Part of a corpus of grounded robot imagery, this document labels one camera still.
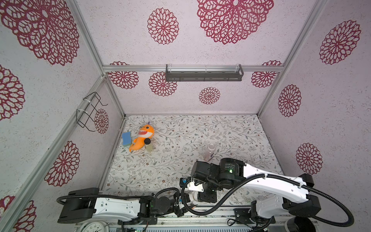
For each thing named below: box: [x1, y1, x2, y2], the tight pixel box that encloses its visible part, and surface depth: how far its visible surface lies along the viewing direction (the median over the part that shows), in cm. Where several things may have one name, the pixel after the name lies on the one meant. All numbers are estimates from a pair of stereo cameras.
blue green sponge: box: [121, 131, 132, 147], surface depth 105 cm
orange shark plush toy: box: [128, 121, 155, 153], surface depth 102 cm
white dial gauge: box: [74, 220, 111, 232], surface depth 69 cm
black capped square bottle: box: [143, 137, 154, 152], surface depth 95 cm
